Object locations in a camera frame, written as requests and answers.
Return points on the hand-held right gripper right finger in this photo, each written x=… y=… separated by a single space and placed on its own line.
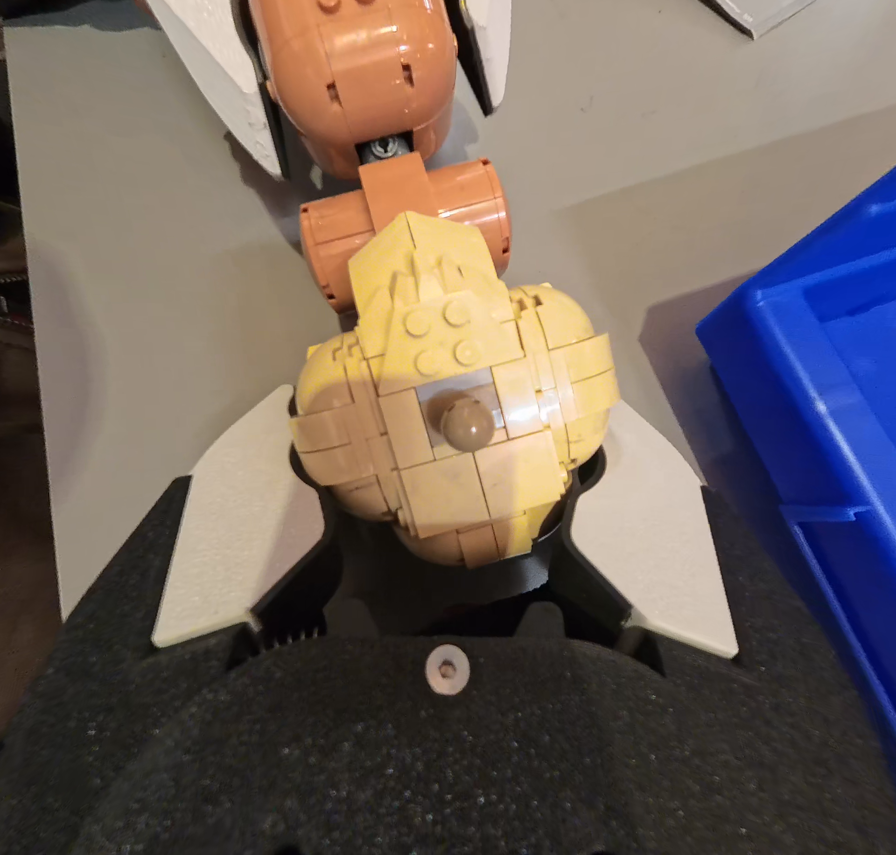
x=651 y=554

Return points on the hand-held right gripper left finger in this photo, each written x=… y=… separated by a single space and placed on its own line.
x=231 y=540

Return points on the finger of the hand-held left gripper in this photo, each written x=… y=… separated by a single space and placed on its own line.
x=203 y=36
x=490 y=22

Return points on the orange and yellow brick toy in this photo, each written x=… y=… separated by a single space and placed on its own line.
x=448 y=480

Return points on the white desk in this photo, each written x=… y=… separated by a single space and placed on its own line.
x=140 y=274

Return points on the blue plastic bin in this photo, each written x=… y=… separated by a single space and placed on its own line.
x=805 y=393

